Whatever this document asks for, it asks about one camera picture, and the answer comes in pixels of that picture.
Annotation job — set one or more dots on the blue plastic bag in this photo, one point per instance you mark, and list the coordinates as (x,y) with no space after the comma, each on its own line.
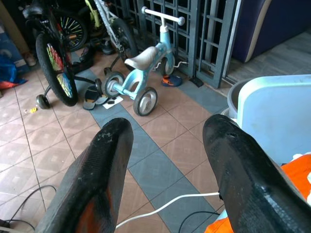
(8,72)

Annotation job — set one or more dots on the dark blue slipper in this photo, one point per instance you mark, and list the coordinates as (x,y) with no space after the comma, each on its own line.
(91,97)

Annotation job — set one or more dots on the white and green bicycle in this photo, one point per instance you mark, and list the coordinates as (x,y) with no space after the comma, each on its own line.
(114,29)

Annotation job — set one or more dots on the grey plastic bucket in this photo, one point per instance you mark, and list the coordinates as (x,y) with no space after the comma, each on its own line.
(234,97)

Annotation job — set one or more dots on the small yellow toy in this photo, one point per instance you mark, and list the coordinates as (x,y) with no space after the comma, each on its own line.
(33,110)

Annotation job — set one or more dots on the light blue toddler tricycle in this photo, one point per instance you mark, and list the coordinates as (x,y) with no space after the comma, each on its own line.
(143,72)

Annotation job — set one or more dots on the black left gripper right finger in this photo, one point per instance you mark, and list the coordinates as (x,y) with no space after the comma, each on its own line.
(243,174)

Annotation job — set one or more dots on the grey metal grille gate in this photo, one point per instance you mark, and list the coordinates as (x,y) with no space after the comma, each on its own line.
(194,36)

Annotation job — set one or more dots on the white sneaker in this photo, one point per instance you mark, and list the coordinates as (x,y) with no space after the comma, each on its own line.
(29,59)

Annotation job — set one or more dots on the black kids bicycle colourful spokes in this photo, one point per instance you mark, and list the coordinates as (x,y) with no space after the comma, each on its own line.
(54,58)

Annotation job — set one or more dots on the white paper sheet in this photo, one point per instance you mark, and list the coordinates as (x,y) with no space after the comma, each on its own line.
(113,102)

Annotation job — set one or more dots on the dark blue sofa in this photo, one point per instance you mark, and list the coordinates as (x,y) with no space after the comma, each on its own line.
(267,24)

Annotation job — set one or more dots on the black bicycle wheel green spokes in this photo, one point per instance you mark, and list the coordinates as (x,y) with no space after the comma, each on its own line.
(73,30)

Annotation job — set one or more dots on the light blue plastic laundry basket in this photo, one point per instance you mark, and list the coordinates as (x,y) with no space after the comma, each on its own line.
(279,116)

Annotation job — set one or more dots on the orange cloth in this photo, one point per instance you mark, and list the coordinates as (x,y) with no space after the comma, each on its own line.
(297,174)

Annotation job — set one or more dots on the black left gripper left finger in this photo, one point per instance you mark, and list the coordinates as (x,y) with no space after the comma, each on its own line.
(97,170)

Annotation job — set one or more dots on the blue and orange sandal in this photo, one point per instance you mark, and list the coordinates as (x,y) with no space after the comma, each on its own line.
(172,80)

